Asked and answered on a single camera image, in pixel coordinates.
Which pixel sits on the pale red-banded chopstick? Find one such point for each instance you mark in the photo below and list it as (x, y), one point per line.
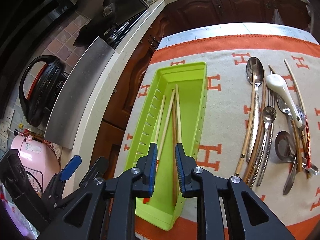
(306, 131)

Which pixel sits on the stainless steel counter panel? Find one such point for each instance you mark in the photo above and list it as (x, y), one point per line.
(71, 102)

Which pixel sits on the black gas stove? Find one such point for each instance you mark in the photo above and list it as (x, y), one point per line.
(108, 19)

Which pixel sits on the pink gas cylinder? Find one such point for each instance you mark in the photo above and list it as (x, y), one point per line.
(39, 161)

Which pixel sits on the white ceramic soup spoon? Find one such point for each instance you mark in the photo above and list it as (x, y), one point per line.
(277, 84)

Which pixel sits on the steel round soup spoon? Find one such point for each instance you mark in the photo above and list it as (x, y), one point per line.
(285, 153)

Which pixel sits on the medium steel spoon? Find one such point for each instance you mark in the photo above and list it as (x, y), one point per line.
(269, 116)

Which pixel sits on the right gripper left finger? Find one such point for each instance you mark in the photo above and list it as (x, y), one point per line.
(137, 182)

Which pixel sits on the orange beige H-pattern cloth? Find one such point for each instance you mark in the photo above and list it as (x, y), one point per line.
(228, 106)

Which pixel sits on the brown bamboo chopstick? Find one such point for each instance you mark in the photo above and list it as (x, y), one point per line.
(298, 143)

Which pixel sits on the lime green utensil tray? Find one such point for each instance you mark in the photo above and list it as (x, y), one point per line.
(158, 81)

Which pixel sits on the small steel spoon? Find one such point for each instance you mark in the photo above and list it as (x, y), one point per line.
(286, 111)

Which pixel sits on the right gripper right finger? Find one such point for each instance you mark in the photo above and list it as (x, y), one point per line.
(196, 182)

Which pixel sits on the large steel spoon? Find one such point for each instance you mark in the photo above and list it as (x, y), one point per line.
(255, 76)

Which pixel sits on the steel fork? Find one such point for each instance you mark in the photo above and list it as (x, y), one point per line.
(313, 170)

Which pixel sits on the light bamboo chopstick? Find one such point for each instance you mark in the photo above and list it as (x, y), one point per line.
(248, 132)

